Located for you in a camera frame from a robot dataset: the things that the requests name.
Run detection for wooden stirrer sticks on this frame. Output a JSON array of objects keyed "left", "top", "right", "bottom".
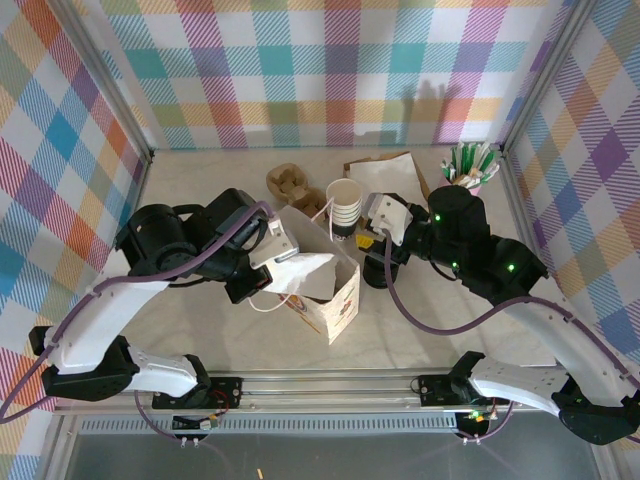
[{"left": 452, "top": 169, "right": 484, "bottom": 190}]

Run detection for small circuit board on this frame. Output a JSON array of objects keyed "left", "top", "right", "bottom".
[
  {"left": 457, "top": 409, "right": 496, "bottom": 426},
  {"left": 172, "top": 413, "right": 221, "bottom": 432}
]

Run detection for vented metal strip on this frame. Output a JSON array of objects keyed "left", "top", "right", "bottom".
[{"left": 79, "top": 418, "right": 459, "bottom": 435}]

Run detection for pink straw holder cup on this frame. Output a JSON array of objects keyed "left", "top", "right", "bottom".
[{"left": 439, "top": 172, "right": 489, "bottom": 199}]

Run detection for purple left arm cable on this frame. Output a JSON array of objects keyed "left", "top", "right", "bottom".
[{"left": 0, "top": 199, "right": 279, "bottom": 444}]

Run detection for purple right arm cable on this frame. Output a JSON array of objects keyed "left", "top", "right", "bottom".
[{"left": 382, "top": 229, "right": 634, "bottom": 444}]

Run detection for white paper napkin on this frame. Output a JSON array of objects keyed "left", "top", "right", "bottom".
[{"left": 262, "top": 252, "right": 336, "bottom": 304}]

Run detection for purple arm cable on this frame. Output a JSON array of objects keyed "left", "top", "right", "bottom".
[
  {"left": 382, "top": 229, "right": 634, "bottom": 444},
  {"left": 0, "top": 199, "right": 279, "bottom": 444}
]

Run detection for aluminium frame post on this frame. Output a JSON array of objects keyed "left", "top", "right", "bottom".
[
  {"left": 501, "top": 0, "right": 599, "bottom": 154},
  {"left": 49, "top": 0, "right": 154, "bottom": 161}
]

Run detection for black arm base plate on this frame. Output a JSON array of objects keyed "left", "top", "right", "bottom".
[
  {"left": 417, "top": 373, "right": 512, "bottom": 409},
  {"left": 151, "top": 374, "right": 245, "bottom": 412}
]

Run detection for stack of pulp cup carriers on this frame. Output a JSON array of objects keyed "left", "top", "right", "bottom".
[{"left": 265, "top": 163, "right": 326, "bottom": 219}]

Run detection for stack of black cup lids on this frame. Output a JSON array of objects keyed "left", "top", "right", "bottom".
[{"left": 362, "top": 249, "right": 401, "bottom": 290}]

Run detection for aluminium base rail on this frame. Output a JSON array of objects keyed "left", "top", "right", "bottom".
[{"left": 53, "top": 368, "right": 609, "bottom": 416}]

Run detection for stack of paper cups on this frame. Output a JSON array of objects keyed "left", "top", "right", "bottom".
[{"left": 325, "top": 178, "right": 364, "bottom": 242}]

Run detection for white smiley print paper bag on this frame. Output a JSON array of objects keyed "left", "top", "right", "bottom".
[{"left": 247, "top": 197, "right": 361, "bottom": 346}]

